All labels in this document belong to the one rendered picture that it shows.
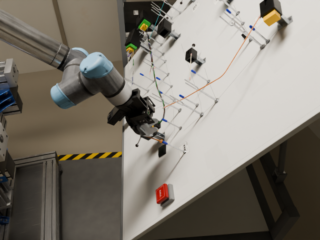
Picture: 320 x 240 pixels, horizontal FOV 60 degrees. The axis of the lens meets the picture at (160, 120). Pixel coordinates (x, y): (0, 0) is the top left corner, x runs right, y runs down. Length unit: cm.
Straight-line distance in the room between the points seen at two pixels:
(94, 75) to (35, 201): 149
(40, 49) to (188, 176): 58
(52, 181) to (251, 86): 165
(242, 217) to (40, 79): 281
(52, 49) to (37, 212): 138
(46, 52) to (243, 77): 59
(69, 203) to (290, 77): 186
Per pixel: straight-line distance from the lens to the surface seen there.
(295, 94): 75
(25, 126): 295
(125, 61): 194
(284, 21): 92
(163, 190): 92
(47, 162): 226
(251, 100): 83
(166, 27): 135
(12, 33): 87
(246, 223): 128
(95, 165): 243
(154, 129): 91
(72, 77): 79
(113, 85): 76
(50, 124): 288
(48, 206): 203
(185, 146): 95
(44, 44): 87
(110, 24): 339
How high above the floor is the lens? 191
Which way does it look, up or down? 44 degrees down
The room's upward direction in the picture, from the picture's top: 1 degrees clockwise
